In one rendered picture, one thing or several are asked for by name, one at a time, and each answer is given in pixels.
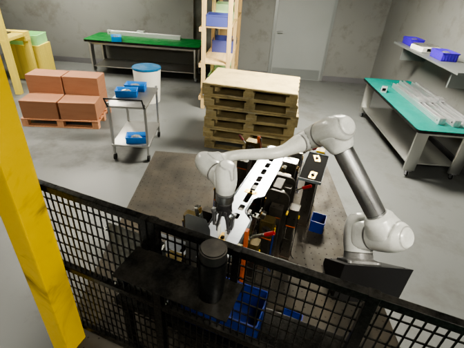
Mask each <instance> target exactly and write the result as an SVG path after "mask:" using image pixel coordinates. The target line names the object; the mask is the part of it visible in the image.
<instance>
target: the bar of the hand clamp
mask: <svg viewBox="0 0 464 348"><path fill-rule="evenodd" d="M250 216H251V217H252V221H251V224H250V227H249V239H251V236H252V235H253V231H254V228H255V225H256V222H257V221H258V220H261V218H260V217H259V213H255V214H253V215H252V214H251V212H249V213H248V215H247V217H248V218H249V217H250Z"/></svg>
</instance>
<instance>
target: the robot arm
mask: <svg viewBox="0 0 464 348"><path fill-rule="evenodd" d="M355 132H356V125H355V122H354V120H353V119H352V118H350V116H347V115H331V116H328V117H325V118H323V119H320V120H319V121H317V122H315V123H314V124H312V125H310V126H308V127H307V128H305V129H304V130H302V131H300V132H299V133H297V134H296V135H294V136H293V137H292V138H291V139H289V140H288V141H287V142H285V143H284V144H282V145H280V146H276V147H271V148H253V149H243V150H235V151H229V152H225V153H220V152H219V151H217V152H207V151H202V152H200V153H198V154H197V155H196V157H195V165H196V168H197V169H198V171H199V172H200V173H201V174H202V175H203V176H204V177H205V178H206V179H208V180H210V181H211V183H212V184H213V186H214V188H215V201H216V202H217V207H213V208H212V209H211V212H212V218H213V225H216V231H217V237H219V236H220V234H221V224H220V221H221V218H222V216H223V217H224V219H225V222H226V229H225V234H224V239H225V240H226V239H227V237H228V234H229V233H230V230H231V231H232V229H233V227H234V224H235V217H236V215H237V213H233V211H232V203H233V201H234V195H235V189H236V186H237V180H238V174H237V168H236V166H235V164H234V163H233V162H234V161H238V160H274V159H280V158H283V157H288V156H290V155H294V154H297V153H302V152H304V151H307V150H310V149H312V148H318V147H322V146H323V147H324V148H325V149H326V150H327V151H328V152H329V153H330V154H332V155H334V157H335V158H336V161H337V163H338V165H339V166H340V168H341V170H342V172H343V174H344V176H345V178H346V180H347V181H348V183H349V185H350V187H351V189H352V191H353V193H354V195H355V197H356V199H357V200H358V203H359V205H360V207H361V209H362V211H363V213H351V214H350V215H349V216H348V218H347V220H346V222H345V226H344V234H343V245H344V253H343V257H338V258H337V260H340V261H343V262H346V263H354V264H372V265H380V266H381V263H380V262H377V261H375V260H374V256H373V251H379V252H383V253H399V252H402V251H405V250H406V249H408V248H410V246H411V245H413V243H414V233H413V231H412V229H411V228H410V227H409V226H408V225H407V224H406V223H405V222H402V221H401V220H400V219H399V218H398V217H397V216H396V215H395V214H394V213H393V212H392V211H390V210H388V209H385V207H384V206H383V203H382V202H381V200H380V198H379V196H378V194H377V192H376V189H375V188H374V186H373V184H372V183H371V180H370V178H369V176H368V174H367V172H366V170H365V168H364V166H363V164H362V162H361V161H360V158H359V157H358V155H357V153H356V151H355V149H354V147H353V145H354V134H355ZM216 211H217V212H218V219H217V216H216ZM230 214H231V217H232V219H231V225H230V219H229V216H230Z"/></svg>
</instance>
